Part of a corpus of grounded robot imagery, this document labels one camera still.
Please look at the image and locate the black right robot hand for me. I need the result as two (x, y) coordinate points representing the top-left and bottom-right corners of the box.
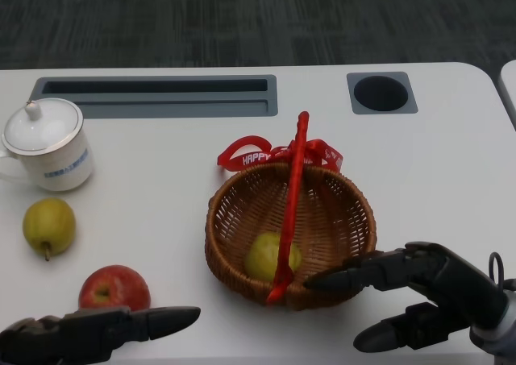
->
(302, 242), (508, 352)

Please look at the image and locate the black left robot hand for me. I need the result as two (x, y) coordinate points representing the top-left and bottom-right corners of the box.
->
(0, 305), (202, 365)

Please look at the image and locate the red apple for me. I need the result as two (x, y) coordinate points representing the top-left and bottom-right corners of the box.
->
(78, 264), (152, 313)

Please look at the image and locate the wicker basket with red handle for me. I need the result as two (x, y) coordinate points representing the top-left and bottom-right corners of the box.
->
(204, 110), (378, 312)

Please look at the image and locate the red printed ribbon bow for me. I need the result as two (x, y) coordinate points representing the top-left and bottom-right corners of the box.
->
(217, 135), (344, 172)

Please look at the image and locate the yellow-green pear with stem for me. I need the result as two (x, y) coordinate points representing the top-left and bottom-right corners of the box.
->
(22, 197), (77, 262)

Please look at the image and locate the white ceramic mug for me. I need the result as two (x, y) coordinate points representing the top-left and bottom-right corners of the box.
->
(0, 121), (94, 192)

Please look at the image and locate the white neighbouring table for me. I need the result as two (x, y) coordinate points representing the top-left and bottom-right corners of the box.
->
(498, 60), (516, 132)

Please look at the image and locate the white mug lid with knob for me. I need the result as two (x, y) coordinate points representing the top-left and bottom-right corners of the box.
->
(1, 97), (85, 156)

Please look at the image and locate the grey table cup holder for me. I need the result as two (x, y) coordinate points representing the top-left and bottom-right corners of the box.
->
(346, 71), (419, 115)

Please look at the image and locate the long grey table tray recess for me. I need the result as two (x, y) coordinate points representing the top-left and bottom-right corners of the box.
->
(28, 73), (279, 119)

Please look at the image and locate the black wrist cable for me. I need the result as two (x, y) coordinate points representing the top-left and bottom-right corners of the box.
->
(489, 251), (516, 292)

